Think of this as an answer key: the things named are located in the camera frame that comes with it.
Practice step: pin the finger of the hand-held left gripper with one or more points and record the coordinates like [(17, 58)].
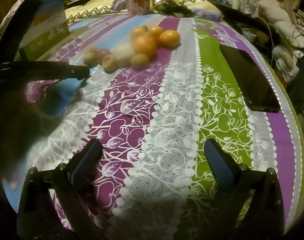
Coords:
[(62, 97), (74, 71)]

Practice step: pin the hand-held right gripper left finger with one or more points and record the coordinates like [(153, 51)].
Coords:
[(84, 166)]

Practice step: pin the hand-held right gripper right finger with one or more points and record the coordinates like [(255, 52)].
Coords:
[(220, 167)]

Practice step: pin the mandarin orange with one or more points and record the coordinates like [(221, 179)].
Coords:
[(155, 31), (144, 45), (169, 39), (138, 32)]

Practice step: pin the red cherry tomato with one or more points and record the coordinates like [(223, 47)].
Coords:
[(103, 53)]

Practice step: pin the blue and green carton box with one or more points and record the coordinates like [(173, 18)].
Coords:
[(49, 22)]

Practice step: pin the cream quilt with zigzag trim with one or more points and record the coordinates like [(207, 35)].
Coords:
[(92, 7)]

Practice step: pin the striped floral bedsheet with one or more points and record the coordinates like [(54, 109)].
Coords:
[(167, 105)]

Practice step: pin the pink printed cup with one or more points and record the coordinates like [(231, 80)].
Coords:
[(138, 5)]

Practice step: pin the black smartphone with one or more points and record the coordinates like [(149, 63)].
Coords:
[(249, 80)]

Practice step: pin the leafy greens in plastic bag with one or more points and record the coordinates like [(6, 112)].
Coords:
[(172, 8)]

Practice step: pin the purple cloth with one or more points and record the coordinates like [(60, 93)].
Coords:
[(206, 14)]

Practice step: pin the dark flat board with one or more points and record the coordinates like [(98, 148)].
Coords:
[(231, 11)]

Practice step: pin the pile of pale clothes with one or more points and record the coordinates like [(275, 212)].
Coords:
[(274, 12)]

